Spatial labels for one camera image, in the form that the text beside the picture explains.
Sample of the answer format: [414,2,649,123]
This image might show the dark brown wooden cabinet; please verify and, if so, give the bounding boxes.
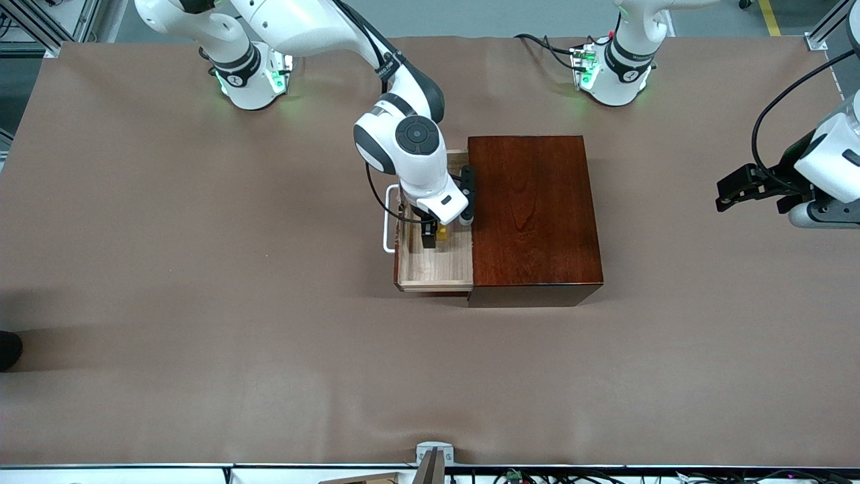
[466,135,605,309]

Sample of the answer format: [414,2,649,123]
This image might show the black right base cable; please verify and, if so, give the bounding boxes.
[252,13,282,41]

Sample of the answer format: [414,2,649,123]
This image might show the grey metal clamp bracket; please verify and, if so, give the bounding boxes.
[415,441,455,467]

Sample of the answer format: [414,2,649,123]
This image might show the grey upright post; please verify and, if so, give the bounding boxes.
[415,448,446,484]

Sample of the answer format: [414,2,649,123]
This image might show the light wood drawer white handle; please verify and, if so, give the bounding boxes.
[382,149,476,294]

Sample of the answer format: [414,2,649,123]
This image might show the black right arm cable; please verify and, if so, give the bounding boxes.
[333,0,435,227]

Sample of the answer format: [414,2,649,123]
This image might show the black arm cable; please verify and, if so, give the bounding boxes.
[750,48,860,193]
[333,0,435,227]

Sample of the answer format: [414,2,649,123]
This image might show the light wooden board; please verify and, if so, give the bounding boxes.
[318,472,402,484]

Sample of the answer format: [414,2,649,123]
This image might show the aluminium frame profile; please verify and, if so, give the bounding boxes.
[0,0,103,58]
[804,0,860,52]

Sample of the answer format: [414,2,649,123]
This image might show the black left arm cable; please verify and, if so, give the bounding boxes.
[750,48,860,193]

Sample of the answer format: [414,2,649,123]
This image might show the brown table cover sheet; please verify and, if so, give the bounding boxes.
[0,35,860,469]

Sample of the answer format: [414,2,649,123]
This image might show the black left base cables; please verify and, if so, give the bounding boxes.
[513,32,595,72]

